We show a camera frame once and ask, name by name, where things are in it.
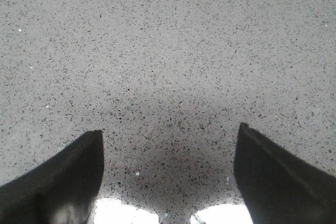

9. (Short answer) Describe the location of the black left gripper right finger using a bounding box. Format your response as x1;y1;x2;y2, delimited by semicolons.
234;123;335;223

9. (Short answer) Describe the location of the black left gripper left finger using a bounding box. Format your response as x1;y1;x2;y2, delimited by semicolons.
1;130;104;223

